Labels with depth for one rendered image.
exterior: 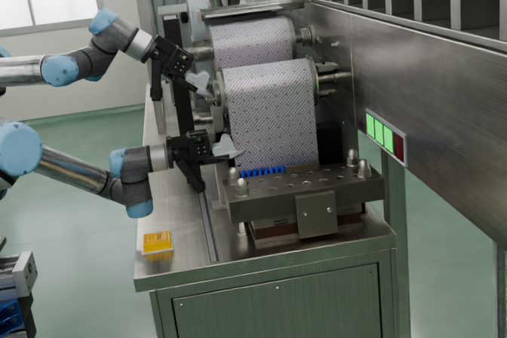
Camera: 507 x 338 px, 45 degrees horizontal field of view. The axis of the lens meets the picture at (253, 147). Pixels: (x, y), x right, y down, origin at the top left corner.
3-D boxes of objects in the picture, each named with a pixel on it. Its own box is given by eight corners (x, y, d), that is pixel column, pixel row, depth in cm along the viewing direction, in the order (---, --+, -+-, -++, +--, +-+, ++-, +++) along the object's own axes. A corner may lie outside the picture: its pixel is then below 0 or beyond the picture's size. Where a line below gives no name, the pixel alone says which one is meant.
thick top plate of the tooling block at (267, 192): (224, 201, 170) (222, 180, 168) (365, 178, 174) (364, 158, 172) (231, 224, 155) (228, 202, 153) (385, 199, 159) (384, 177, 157)
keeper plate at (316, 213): (298, 235, 158) (294, 195, 155) (336, 228, 159) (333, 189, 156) (300, 239, 156) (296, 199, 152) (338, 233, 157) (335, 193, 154)
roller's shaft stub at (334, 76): (311, 86, 177) (309, 70, 175) (334, 82, 177) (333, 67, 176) (314, 88, 172) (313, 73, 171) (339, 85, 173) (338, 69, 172)
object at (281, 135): (236, 176, 173) (228, 112, 167) (318, 164, 175) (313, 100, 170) (237, 177, 172) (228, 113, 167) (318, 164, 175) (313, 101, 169)
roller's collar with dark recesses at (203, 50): (194, 60, 196) (191, 40, 194) (213, 58, 196) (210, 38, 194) (195, 63, 190) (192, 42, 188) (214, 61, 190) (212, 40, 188)
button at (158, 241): (144, 241, 167) (142, 233, 166) (170, 238, 168) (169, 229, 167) (144, 253, 160) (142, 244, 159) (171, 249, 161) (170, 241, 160)
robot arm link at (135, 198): (137, 204, 179) (131, 168, 176) (161, 212, 171) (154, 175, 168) (114, 213, 174) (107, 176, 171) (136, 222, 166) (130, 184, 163)
